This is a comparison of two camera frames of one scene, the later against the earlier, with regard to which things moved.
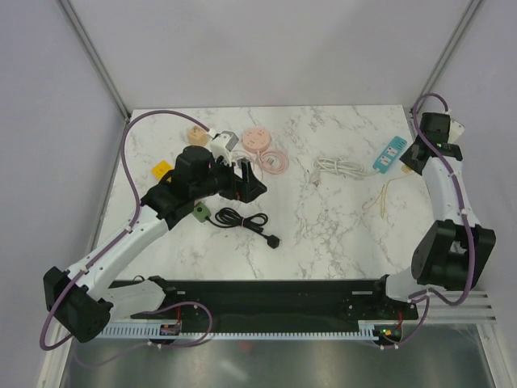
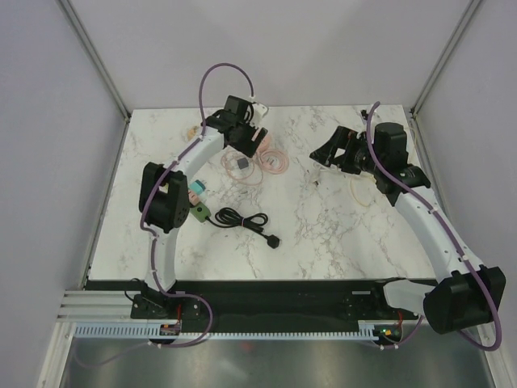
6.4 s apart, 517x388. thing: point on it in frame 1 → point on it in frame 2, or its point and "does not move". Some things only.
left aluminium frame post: (97, 59) does not move
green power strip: (200, 212) does not move
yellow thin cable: (384, 191) → (361, 175)
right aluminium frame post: (466, 18) does not move
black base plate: (284, 302) does not move
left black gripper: (245, 190) → (249, 147)
